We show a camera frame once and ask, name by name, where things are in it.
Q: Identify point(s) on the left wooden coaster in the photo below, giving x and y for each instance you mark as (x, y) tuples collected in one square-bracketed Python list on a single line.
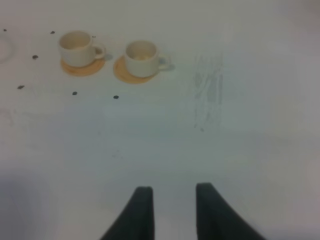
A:
[(88, 70)]

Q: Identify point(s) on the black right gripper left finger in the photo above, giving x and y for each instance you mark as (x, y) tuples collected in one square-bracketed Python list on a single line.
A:
[(136, 221)]

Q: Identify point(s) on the white teacup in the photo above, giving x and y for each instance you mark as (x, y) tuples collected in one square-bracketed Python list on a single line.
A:
[(143, 59), (77, 49)]

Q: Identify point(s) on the wooden coaster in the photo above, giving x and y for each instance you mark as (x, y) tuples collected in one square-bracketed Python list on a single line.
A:
[(122, 74), (88, 70)]

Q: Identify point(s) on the right white teacup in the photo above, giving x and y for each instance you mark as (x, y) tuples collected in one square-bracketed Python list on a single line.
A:
[(143, 59)]

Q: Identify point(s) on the right wooden coaster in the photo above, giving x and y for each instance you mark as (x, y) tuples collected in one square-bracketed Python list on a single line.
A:
[(122, 74)]

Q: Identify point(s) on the left white teacup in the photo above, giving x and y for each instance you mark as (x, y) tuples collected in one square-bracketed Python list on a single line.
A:
[(77, 49)]

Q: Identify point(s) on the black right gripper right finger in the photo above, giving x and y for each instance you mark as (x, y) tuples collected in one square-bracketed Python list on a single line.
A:
[(216, 220)]

